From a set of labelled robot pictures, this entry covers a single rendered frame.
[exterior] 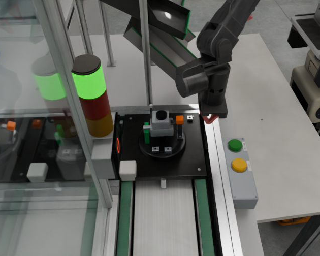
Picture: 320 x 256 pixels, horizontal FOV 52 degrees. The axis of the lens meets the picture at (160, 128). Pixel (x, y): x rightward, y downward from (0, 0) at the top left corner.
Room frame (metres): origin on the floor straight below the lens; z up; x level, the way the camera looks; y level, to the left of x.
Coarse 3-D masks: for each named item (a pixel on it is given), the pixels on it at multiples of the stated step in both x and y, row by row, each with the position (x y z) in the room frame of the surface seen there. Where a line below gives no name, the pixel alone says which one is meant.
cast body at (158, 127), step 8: (152, 112) 0.62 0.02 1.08; (160, 112) 0.61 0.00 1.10; (168, 112) 0.62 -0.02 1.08; (152, 120) 0.59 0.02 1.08; (160, 120) 0.59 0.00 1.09; (168, 120) 0.59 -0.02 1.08; (144, 128) 0.60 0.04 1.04; (152, 128) 0.58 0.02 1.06; (160, 128) 0.58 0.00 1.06; (168, 128) 0.58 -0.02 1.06; (152, 136) 0.58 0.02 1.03
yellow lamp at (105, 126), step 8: (88, 120) 0.39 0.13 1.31; (96, 120) 0.39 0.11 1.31; (104, 120) 0.40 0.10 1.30; (112, 120) 0.42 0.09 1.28; (88, 128) 0.40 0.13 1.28; (96, 128) 0.39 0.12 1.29; (104, 128) 0.39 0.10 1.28; (112, 128) 0.41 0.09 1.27; (96, 136) 0.39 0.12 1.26; (104, 136) 0.39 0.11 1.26
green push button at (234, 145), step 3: (231, 141) 0.60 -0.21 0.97; (234, 141) 0.60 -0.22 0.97; (237, 141) 0.60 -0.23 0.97; (240, 141) 0.60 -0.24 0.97; (228, 144) 0.59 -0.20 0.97; (231, 144) 0.59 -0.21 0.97; (234, 144) 0.58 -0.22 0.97; (237, 144) 0.58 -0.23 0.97; (240, 144) 0.58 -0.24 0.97; (231, 147) 0.58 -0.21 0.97; (234, 147) 0.57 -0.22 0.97; (237, 147) 0.57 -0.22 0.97; (240, 147) 0.57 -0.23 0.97; (234, 150) 0.57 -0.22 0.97; (237, 150) 0.57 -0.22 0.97
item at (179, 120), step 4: (176, 116) 0.61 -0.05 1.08; (180, 116) 0.61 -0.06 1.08; (172, 120) 0.61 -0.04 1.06; (176, 120) 0.60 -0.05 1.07; (180, 120) 0.59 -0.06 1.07; (172, 124) 0.60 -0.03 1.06; (180, 124) 0.60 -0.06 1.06; (180, 128) 0.60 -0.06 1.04; (180, 132) 0.60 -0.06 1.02; (180, 136) 0.60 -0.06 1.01
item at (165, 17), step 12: (108, 0) 0.84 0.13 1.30; (120, 0) 0.84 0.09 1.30; (132, 0) 0.83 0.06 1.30; (156, 0) 0.95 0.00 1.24; (168, 0) 0.94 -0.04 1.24; (132, 12) 0.83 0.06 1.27; (156, 12) 0.89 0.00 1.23; (168, 12) 0.91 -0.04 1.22; (180, 12) 0.93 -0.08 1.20; (156, 24) 0.82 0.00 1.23; (168, 24) 0.82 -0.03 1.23; (180, 24) 0.87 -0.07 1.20; (180, 36) 0.81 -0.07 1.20
